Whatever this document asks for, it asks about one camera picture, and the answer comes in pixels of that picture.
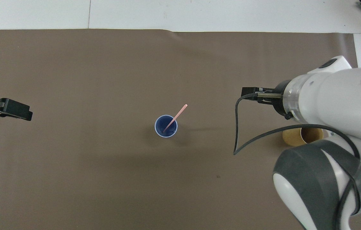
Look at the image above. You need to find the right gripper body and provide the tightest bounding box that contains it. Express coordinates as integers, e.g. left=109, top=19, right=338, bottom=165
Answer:
left=264, top=79, right=294, bottom=120

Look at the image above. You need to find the brown paper cup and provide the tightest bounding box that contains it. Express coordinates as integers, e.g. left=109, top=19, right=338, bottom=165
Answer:
left=282, top=127, right=324, bottom=147

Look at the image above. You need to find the pink chopstick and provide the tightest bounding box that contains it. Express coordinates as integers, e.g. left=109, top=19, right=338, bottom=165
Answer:
left=162, top=104, right=188, bottom=133

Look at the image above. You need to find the blue cup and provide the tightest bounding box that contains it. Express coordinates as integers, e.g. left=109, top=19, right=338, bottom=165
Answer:
left=154, top=115, right=178, bottom=138

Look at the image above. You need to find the black cable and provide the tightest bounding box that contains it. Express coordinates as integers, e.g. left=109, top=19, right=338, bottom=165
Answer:
left=233, top=92, right=361, bottom=230

